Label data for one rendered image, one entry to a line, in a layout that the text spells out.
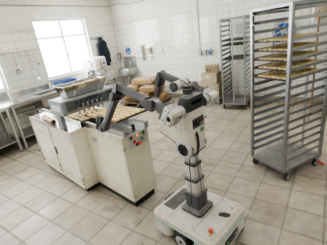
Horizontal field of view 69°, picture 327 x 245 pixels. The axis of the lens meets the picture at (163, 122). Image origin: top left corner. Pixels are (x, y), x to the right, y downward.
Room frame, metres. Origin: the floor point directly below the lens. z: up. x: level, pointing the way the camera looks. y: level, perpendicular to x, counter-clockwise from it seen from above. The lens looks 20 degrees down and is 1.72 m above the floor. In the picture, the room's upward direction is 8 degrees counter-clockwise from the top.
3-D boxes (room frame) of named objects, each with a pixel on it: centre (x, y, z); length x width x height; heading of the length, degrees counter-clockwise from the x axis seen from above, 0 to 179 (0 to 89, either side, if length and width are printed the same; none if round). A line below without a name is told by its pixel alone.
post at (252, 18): (2.61, -1.05, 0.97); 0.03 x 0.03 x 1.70; 24
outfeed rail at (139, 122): (2.99, 0.86, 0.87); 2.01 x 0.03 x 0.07; 44
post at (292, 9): (2.20, -1.23, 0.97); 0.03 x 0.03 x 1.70; 24
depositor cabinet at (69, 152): (3.15, 1.22, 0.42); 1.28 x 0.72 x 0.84; 44
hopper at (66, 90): (2.81, 0.89, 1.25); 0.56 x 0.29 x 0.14; 134
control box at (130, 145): (2.19, 0.29, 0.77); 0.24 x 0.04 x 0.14; 134
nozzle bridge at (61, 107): (2.81, 0.89, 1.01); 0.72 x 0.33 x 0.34; 134
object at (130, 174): (2.45, 0.54, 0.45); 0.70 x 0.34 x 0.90; 44
